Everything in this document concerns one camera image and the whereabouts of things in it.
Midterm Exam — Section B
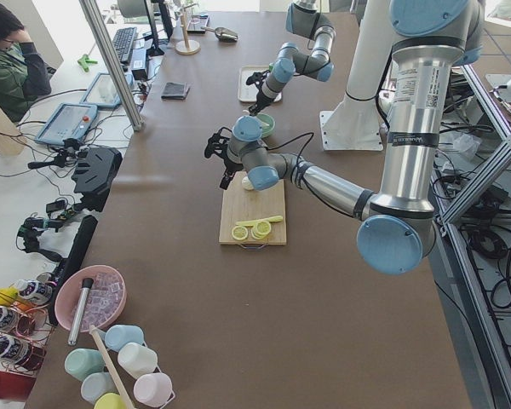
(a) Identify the white ceramic spoon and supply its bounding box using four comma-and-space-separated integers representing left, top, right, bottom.
242, 109, 273, 128

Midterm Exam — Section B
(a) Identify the lemon slice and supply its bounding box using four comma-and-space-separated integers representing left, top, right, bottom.
231, 225, 249, 241
250, 222, 272, 239

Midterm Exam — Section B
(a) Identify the pale green bowl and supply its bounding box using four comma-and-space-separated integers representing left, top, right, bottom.
255, 113, 275, 138

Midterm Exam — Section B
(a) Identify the teach pendant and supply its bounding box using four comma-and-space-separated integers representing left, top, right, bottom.
35, 103, 98, 147
80, 72, 121, 110

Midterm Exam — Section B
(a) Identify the white steamed bun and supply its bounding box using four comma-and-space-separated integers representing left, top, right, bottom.
241, 176, 254, 191

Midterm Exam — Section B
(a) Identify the mint green cup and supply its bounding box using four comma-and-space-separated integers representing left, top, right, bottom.
64, 349, 105, 382

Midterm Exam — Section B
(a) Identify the white cup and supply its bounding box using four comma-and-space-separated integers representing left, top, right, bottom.
118, 343, 158, 379

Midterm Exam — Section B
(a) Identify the upper teach pendant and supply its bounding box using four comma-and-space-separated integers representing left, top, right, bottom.
80, 72, 121, 110

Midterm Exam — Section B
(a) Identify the aluminium frame post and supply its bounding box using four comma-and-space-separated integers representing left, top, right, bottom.
79, 0, 143, 132

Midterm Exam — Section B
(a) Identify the lower lemon slice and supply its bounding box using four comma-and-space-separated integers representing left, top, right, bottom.
231, 225, 249, 241

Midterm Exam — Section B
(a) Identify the pink bowl with ice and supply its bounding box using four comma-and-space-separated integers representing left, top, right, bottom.
55, 265, 127, 332

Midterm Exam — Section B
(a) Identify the yellow cup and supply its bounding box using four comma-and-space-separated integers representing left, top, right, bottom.
94, 393, 126, 409

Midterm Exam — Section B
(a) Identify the wooden mug tree stand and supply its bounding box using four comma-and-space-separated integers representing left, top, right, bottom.
173, 0, 201, 55

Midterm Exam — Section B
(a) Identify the black keyboard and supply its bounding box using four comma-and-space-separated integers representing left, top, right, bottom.
112, 27, 137, 65

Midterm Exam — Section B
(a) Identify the grey folded cloth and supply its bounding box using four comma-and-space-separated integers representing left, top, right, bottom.
161, 82, 191, 100

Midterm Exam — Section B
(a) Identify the metal scoop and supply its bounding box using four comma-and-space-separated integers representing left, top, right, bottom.
202, 26, 238, 43

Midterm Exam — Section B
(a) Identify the cream rabbit tray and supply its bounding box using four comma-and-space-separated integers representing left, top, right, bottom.
238, 65, 269, 103

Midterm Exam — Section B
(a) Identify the pink cup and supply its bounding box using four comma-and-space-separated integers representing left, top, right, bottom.
134, 372, 175, 407

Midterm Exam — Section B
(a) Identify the bamboo cutting board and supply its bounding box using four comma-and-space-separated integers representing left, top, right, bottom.
219, 171, 287, 245

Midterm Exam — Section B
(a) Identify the black monitor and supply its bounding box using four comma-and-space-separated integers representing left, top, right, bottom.
144, 0, 174, 56

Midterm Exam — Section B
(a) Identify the seated person green jacket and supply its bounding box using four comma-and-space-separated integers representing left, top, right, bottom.
0, 3, 55, 123

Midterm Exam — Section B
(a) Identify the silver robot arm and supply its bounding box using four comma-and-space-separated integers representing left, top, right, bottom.
204, 1, 485, 274
246, 1, 336, 117

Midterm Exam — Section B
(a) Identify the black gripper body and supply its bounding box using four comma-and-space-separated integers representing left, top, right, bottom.
204, 127, 241, 176
246, 71, 281, 111

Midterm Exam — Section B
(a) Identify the grey blue cup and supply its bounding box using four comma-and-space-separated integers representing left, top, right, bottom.
80, 372, 117, 404

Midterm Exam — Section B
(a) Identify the upper lemon slice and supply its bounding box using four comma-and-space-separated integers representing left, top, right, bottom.
250, 222, 272, 239

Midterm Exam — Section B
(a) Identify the copper wire bottle rack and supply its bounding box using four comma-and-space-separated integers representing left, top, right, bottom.
0, 287, 53, 376

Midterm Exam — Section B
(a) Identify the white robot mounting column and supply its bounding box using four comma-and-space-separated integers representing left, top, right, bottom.
320, 0, 396, 151

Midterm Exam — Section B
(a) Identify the lower teach pendant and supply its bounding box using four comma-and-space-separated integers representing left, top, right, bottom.
35, 103, 98, 147

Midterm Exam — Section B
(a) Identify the black robot camera mount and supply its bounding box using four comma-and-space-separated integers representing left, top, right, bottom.
72, 147, 123, 211

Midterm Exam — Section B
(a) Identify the wooden cup rack pole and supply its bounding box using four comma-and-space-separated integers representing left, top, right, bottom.
89, 325, 135, 409

